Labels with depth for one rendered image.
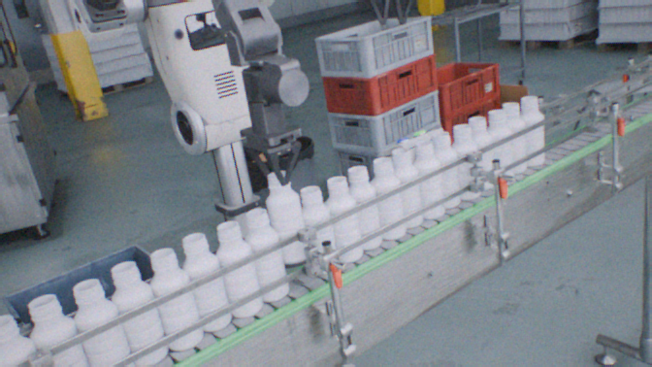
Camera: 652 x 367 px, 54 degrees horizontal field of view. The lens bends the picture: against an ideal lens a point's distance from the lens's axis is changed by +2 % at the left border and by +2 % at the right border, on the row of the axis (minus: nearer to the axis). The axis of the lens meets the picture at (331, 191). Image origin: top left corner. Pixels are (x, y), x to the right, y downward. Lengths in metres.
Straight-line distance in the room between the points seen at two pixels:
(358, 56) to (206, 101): 1.97
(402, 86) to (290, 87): 2.76
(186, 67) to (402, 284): 0.76
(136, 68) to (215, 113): 9.10
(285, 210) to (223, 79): 0.65
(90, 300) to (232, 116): 0.82
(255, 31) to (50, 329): 0.53
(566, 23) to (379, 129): 4.94
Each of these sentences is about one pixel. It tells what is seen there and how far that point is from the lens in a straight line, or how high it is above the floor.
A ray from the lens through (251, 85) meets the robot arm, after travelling 1.04.
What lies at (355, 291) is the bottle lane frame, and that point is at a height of 0.96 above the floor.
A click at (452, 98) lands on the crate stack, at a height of 0.55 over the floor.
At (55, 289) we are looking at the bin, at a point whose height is 0.92.
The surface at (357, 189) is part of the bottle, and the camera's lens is 1.20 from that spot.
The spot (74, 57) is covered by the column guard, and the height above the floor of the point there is 0.79.
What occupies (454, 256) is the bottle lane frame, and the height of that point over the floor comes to 0.91.
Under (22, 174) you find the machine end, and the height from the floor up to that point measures 0.49.
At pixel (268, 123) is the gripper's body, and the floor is 1.31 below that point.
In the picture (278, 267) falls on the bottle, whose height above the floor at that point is 1.06.
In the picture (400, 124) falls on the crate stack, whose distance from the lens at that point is 3.72.
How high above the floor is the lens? 1.56
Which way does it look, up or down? 21 degrees down
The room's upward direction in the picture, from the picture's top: 9 degrees counter-clockwise
